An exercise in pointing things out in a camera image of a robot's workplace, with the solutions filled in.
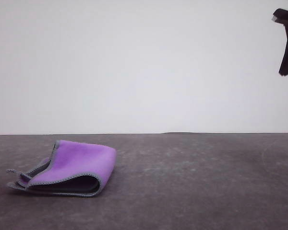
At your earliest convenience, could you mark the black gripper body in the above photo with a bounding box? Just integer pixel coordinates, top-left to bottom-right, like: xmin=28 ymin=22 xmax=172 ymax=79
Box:
xmin=272 ymin=8 xmax=288 ymax=24

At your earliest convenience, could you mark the purple towel with grey hem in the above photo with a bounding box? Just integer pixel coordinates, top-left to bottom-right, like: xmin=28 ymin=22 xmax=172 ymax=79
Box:
xmin=6 ymin=139 xmax=118 ymax=198

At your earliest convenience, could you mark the grey table cloth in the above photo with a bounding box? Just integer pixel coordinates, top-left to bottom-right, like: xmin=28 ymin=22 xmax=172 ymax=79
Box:
xmin=0 ymin=132 xmax=288 ymax=230

